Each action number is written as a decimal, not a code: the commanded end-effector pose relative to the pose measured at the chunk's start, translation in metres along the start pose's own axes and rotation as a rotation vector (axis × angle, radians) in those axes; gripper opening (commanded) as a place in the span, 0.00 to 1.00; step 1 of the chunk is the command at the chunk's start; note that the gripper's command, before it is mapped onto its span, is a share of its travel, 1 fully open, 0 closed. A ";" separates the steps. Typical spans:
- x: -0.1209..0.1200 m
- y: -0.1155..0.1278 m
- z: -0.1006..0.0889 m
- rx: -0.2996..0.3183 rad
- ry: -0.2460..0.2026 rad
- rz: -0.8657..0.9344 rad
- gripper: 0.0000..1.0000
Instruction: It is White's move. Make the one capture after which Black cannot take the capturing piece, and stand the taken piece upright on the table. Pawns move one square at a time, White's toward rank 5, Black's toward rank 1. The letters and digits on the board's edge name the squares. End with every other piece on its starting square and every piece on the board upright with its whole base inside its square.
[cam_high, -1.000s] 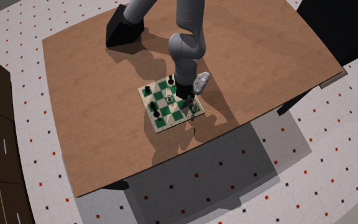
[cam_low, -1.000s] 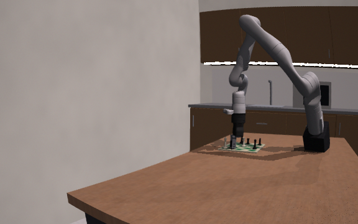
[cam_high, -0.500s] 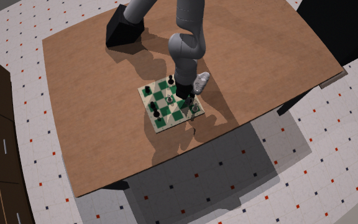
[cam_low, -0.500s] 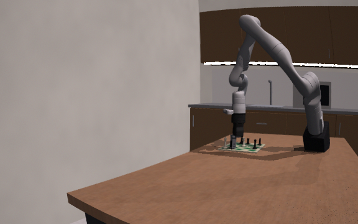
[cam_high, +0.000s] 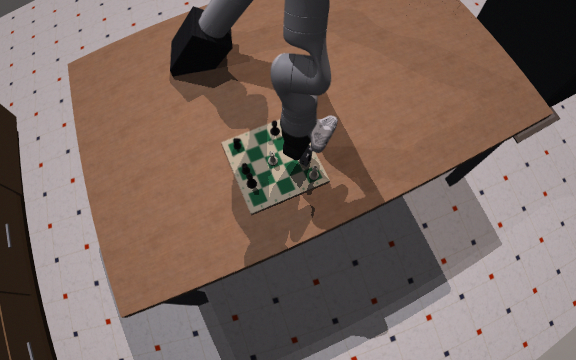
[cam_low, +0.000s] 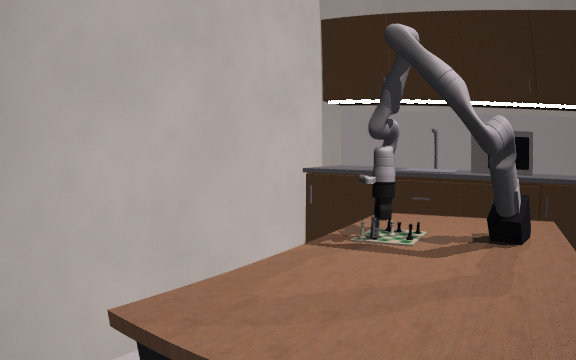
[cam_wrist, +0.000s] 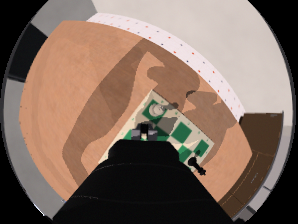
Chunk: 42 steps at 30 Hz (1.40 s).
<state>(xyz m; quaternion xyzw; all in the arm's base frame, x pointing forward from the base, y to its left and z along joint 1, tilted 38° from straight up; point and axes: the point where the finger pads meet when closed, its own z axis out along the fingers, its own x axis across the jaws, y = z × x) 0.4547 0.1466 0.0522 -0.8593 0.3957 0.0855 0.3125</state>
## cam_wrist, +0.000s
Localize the green and cream chessboard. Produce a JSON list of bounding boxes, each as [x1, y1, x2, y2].
[[98, 89, 215, 172]]

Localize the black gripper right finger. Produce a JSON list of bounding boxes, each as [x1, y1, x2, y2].
[[147, 124, 158, 141]]

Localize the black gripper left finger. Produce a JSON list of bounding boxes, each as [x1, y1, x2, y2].
[[131, 123, 142, 140]]

